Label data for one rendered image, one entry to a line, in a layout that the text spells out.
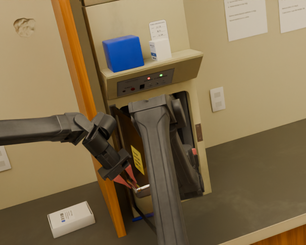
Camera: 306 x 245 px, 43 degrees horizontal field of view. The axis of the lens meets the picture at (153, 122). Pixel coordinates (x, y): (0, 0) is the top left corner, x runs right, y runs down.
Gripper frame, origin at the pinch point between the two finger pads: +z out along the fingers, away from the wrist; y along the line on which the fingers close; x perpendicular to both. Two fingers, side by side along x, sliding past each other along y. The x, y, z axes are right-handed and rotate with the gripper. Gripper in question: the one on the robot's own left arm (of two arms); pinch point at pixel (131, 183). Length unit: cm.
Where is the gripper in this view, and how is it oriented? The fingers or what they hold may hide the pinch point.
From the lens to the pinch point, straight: 117.5
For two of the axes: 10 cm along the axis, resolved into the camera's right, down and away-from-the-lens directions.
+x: 3.4, 2.2, -9.1
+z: 5.8, 7.2, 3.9
